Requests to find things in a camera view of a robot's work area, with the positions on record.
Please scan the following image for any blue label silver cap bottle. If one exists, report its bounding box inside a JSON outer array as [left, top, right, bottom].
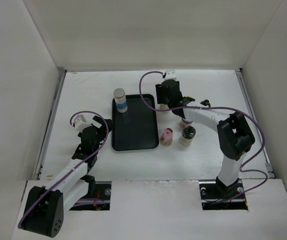
[[113, 88, 128, 114]]

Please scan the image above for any black domed lid jar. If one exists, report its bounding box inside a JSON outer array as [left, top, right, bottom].
[[179, 125, 196, 147]]

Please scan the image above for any pink cap shaker bottle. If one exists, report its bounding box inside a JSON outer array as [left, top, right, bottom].
[[160, 128, 173, 147]]

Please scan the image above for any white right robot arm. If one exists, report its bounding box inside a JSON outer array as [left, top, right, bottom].
[[155, 79, 255, 198]]

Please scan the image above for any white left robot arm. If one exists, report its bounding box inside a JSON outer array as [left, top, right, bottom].
[[17, 112, 113, 238]]

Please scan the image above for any black plastic tray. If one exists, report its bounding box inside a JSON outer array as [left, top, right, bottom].
[[111, 94, 159, 152]]

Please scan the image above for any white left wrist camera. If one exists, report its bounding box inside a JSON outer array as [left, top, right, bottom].
[[73, 114, 91, 133]]

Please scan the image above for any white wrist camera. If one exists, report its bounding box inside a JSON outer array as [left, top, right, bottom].
[[73, 114, 91, 133], [163, 69, 177, 81]]

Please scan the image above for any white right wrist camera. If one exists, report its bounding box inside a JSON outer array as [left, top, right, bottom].
[[163, 69, 177, 81]]

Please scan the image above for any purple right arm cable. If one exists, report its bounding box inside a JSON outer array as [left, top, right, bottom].
[[139, 70, 270, 201]]

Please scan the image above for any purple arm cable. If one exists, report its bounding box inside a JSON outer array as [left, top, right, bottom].
[[139, 70, 270, 201], [17, 110, 109, 230]]

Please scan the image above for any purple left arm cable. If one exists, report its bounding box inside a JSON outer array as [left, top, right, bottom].
[[17, 110, 109, 230]]

